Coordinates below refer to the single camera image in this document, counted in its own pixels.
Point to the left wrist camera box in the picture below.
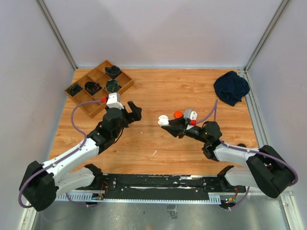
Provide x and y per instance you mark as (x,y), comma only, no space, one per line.
(113,101)

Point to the orange earbud charging case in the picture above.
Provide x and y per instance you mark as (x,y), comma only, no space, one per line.
(178,114)

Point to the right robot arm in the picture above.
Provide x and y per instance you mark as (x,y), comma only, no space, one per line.
(261,168)

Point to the black yellow rolled tie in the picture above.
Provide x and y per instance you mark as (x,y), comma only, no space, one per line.
(112,86)

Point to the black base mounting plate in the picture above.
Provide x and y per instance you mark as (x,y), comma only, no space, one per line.
(155,187)

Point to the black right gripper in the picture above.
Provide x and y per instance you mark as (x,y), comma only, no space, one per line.
(175,128)

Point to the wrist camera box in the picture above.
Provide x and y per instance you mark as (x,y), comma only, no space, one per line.
(190,114)
(113,101)

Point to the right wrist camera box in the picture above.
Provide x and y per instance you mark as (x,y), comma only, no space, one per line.
(190,114)

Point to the aluminium frame rail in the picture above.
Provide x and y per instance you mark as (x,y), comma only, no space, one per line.
(164,202)

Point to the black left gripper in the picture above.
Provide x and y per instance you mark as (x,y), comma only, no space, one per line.
(134,115)

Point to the black charging case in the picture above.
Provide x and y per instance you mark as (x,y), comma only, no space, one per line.
(241,145)

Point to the black orange rolled tie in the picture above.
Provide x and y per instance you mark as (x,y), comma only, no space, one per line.
(92,87)

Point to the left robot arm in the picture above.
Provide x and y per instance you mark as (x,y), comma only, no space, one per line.
(42,182)

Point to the dark green rolled tie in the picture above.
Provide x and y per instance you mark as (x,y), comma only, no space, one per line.
(74,89)

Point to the dark blue crumpled cloth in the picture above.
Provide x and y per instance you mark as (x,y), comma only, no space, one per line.
(230,88)

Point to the white charging case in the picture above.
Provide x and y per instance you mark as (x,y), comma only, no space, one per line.
(163,120)

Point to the wooden compartment tray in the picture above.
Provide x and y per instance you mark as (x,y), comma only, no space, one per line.
(92,105)

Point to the black dotted rolled tie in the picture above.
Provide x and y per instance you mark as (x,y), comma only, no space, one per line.
(113,71)

